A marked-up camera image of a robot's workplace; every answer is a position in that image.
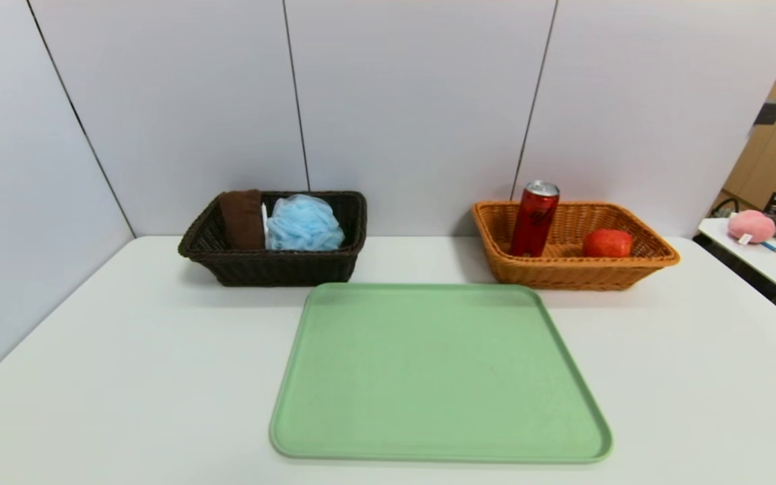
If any light blue bath loofah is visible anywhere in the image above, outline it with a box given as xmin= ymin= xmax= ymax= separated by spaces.
xmin=266 ymin=194 xmax=346 ymax=252

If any brown towel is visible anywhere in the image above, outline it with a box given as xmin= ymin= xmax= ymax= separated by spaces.
xmin=218 ymin=189 xmax=267 ymax=251

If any red soda can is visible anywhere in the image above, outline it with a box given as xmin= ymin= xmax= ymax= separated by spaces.
xmin=509 ymin=180 xmax=561 ymax=258

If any red apple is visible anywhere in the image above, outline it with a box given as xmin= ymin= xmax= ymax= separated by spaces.
xmin=582 ymin=228 xmax=634 ymax=258

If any dark brown wicker basket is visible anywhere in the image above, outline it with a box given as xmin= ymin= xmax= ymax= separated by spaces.
xmin=178 ymin=191 xmax=368 ymax=288

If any orange wicker basket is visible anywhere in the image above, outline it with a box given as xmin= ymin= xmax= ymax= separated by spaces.
xmin=472 ymin=200 xmax=681 ymax=291

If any light green plastic tray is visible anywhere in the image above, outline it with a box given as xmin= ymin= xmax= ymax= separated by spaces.
xmin=269 ymin=282 xmax=614 ymax=465

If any pink plush toy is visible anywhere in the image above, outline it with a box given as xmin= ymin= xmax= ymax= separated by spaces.
xmin=727 ymin=209 xmax=776 ymax=244

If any white side table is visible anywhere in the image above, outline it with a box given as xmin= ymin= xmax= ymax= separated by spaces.
xmin=698 ymin=217 xmax=776 ymax=298

